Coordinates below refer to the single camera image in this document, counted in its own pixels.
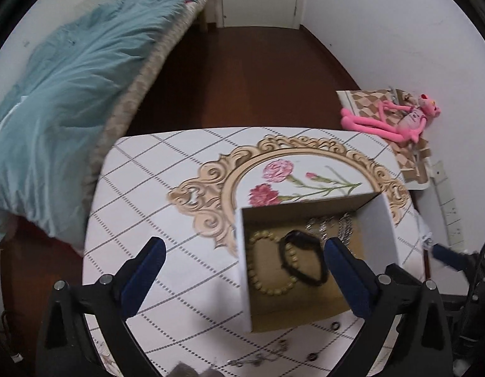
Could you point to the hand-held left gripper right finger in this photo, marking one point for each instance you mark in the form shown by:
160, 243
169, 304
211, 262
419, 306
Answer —
350, 282

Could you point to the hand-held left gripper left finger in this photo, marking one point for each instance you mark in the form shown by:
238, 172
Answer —
142, 282

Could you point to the pink plush toy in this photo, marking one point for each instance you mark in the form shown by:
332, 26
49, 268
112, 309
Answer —
407, 119

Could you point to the small metal earrings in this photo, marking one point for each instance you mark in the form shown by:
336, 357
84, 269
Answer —
284, 344

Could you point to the white cardboard box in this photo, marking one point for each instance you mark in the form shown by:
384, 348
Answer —
383, 235

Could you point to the white ruler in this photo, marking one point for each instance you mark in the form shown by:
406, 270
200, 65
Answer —
448, 208

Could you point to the brown checkered mat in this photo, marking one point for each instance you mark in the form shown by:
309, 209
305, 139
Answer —
364, 100

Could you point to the beige patterned mattress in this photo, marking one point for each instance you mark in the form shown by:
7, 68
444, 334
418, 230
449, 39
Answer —
148, 71

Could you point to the light blue blanket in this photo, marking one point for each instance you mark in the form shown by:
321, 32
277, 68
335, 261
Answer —
69, 86

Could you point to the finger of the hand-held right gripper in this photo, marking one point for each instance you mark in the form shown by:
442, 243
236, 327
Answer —
448, 254

